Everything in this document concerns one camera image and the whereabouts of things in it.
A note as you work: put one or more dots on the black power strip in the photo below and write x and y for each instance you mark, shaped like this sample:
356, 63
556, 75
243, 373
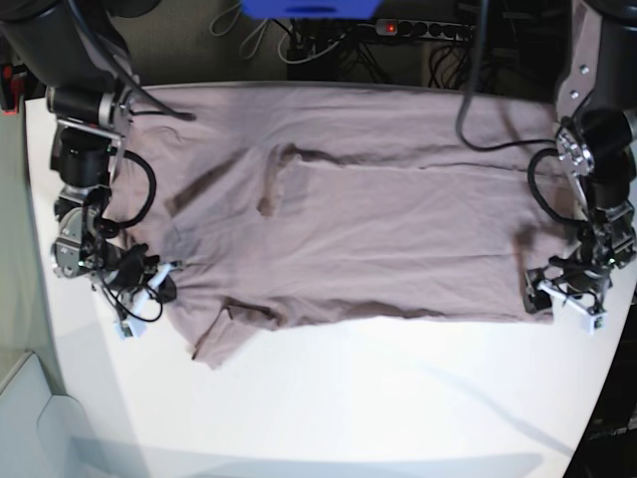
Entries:
424, 30

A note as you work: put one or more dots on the blue plastic mount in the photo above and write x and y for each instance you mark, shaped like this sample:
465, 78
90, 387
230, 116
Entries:
310, 9

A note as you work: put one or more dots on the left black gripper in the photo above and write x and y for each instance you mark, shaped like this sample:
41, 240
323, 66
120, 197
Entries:
577, 278

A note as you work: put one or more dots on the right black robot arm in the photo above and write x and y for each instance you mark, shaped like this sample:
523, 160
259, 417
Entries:
73, 49

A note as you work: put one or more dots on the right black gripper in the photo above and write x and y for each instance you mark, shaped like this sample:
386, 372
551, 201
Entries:
121, 269

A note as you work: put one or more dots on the white camera bracket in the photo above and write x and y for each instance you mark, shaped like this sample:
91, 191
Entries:
136, 308
594, 315

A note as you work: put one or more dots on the mauve pink t-shirt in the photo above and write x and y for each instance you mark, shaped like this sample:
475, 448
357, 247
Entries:
305, 206

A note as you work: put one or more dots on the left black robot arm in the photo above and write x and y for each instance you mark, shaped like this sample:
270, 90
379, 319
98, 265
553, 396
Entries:
595, 108

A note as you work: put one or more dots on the red and black clamp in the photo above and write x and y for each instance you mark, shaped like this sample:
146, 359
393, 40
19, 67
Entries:
12, 88

